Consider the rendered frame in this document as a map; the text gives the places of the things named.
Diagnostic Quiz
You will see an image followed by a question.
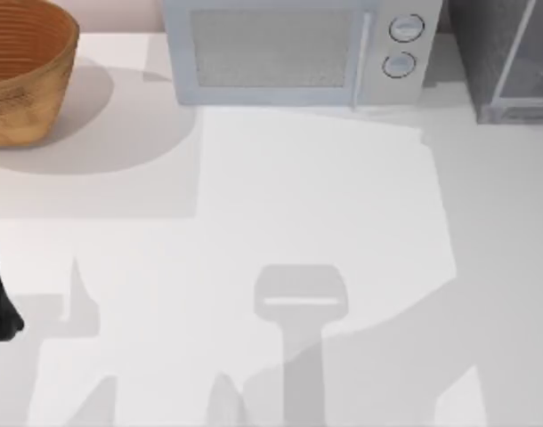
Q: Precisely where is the microwave door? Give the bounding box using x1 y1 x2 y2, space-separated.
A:
161 0 371 108

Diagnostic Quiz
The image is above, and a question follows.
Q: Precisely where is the pale microwave oven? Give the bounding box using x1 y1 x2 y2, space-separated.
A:
160 0 445 110

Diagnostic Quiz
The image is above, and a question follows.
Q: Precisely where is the microwave knob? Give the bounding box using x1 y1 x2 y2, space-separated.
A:
381 51 417 80
388 12 426 44

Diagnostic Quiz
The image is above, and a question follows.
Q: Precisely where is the brown woven basket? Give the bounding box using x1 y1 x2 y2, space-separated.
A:
0 0 81 150

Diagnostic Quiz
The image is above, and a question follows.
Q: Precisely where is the microwave door handle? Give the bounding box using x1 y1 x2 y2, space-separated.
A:
352 12 371 109

